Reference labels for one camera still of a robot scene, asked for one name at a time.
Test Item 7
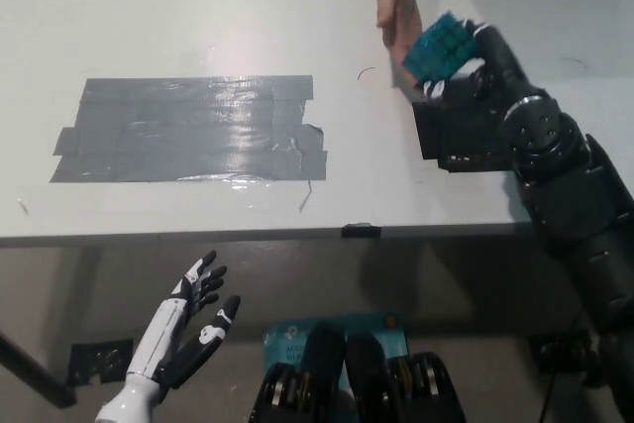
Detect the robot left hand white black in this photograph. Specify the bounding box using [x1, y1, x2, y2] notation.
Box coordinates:
[126, 250, 243, 392]

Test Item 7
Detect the person's bare hand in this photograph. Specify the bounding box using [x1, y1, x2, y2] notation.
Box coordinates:
[375, 0, 426, 61]

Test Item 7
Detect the robot right hand white black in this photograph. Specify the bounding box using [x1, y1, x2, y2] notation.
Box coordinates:
[419, 20, 527, 114]

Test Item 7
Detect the blue rubik's cube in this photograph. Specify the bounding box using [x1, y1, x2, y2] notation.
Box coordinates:
[401, 11, 479, 85]

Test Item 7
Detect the black tape square patch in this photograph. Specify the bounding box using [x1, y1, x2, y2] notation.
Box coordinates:
[411, 99, 517, 175]

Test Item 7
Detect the black metal table leg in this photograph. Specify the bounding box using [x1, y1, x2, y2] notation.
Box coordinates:
[0, 329, 79, 410]

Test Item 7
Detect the teal cardboard box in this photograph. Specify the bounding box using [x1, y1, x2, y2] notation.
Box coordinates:
[264, 312, 410, 394]

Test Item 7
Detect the grey duct tape patch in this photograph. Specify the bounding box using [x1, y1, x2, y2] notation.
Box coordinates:
[49, 74, 329, 184]

